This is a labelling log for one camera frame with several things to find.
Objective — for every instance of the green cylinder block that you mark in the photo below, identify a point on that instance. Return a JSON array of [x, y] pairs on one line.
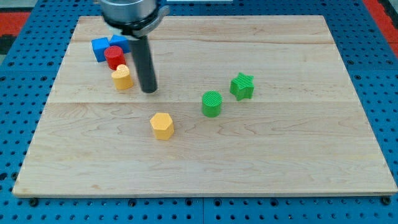
[[211, 103]]

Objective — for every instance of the blue cube block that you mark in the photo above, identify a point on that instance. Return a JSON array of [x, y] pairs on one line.
[[99, 46]]

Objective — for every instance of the light wooden board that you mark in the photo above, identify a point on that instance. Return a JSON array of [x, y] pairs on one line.
[[303, 133]]

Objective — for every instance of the yellow hexagon block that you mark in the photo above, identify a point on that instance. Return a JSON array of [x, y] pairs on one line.
[[162, 125]]

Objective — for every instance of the yellow heart block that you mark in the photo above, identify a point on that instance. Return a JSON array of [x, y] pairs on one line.
[[122, 78]]

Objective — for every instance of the blue block behind rod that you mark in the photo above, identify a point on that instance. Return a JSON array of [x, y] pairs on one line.
[[120, 41]]

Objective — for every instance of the red cylinder block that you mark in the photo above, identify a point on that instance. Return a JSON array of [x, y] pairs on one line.
[[114, 56]]

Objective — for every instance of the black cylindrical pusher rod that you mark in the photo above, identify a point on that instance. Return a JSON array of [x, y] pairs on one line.
[[142, 57]]

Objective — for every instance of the green star block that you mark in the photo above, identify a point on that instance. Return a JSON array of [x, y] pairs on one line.
[[242, 86]]

